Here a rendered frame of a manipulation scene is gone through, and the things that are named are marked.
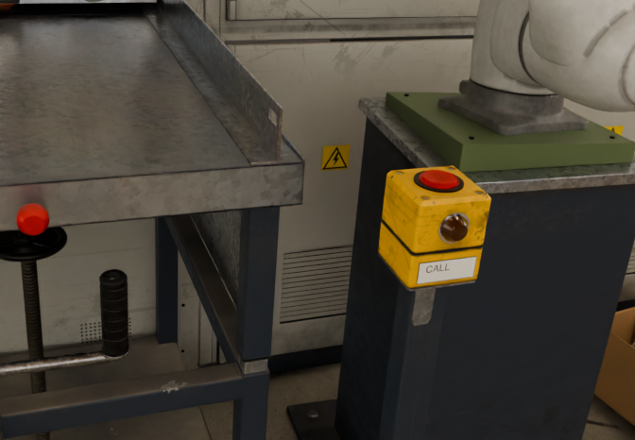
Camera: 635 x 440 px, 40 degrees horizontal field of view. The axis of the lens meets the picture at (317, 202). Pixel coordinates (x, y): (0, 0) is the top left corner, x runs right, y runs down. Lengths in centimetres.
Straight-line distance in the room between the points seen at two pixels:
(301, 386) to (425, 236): 123
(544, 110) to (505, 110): 6
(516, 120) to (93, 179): 68
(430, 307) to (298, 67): 88
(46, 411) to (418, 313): 49
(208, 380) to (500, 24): 67
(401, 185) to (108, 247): 102
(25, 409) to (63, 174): 32
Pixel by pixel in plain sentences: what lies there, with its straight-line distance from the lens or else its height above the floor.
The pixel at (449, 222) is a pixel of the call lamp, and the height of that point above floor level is 88.
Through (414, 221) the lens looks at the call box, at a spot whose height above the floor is 88.
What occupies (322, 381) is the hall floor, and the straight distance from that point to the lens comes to 205.
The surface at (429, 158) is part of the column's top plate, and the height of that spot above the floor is 75.
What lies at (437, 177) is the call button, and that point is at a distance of 86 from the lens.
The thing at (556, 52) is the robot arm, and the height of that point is 95.
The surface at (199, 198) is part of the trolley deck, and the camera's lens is 100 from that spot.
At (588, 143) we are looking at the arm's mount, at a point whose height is 79.
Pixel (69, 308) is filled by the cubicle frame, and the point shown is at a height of 25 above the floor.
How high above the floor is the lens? 124
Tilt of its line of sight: 26 degrees down
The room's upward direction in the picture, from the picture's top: 5 degrees clockwise
